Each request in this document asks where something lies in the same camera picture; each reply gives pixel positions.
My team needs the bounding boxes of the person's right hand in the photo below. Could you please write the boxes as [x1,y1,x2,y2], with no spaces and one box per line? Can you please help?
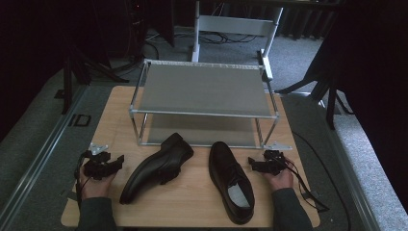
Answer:
[263,158,294,193]

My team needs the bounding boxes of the long black floor cable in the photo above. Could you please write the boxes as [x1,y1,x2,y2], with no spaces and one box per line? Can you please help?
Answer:
[291,130,354,231]

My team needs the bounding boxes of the black floor cables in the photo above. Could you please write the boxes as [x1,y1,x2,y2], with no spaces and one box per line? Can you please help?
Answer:
[143,28,258,46]

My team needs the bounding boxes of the black leather shoe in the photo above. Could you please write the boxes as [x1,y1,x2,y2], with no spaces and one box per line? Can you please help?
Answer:
[118,132,195,206]
[208,141,256,226]

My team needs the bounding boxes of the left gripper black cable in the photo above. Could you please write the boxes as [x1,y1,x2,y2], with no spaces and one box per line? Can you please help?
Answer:
[73,149,94,210]

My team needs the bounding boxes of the white metal table frame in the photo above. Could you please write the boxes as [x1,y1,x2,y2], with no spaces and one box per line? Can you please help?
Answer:
[191,0,285,82]

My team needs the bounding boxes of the aluminium floor rail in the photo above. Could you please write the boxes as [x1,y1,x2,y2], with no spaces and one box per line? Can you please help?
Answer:
[0,86,89,231]
[317,95,383,231]

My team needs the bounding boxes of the grey metal shoe rack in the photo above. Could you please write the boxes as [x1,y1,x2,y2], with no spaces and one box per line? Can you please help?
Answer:
[128,58,281,150]

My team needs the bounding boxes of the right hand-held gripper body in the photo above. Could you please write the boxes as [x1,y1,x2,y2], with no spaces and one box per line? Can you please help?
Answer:
[263,142,293,176]

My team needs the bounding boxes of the small black floor bracket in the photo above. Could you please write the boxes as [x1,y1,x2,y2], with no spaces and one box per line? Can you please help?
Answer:
[67,113,92,128]

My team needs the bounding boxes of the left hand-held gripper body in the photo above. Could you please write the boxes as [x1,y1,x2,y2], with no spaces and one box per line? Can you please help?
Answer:
[84,142,112,181]

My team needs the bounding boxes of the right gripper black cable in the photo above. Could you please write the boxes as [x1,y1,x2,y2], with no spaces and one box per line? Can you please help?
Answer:
[282,157,331,214]

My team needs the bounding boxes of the person's left hand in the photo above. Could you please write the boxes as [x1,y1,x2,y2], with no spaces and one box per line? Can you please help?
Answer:
[78,165,117,200]

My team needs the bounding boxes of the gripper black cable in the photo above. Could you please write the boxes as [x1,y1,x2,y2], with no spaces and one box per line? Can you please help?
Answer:
[73,149,94,210]
[282,157,331,214]

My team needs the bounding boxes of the black tripod stand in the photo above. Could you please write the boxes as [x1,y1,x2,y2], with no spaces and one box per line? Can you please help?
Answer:
[274,32,355,131]
[60,38,130,116]

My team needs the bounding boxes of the dark computer tower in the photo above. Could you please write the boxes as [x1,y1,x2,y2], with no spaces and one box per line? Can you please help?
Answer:
[124,0,149,63]

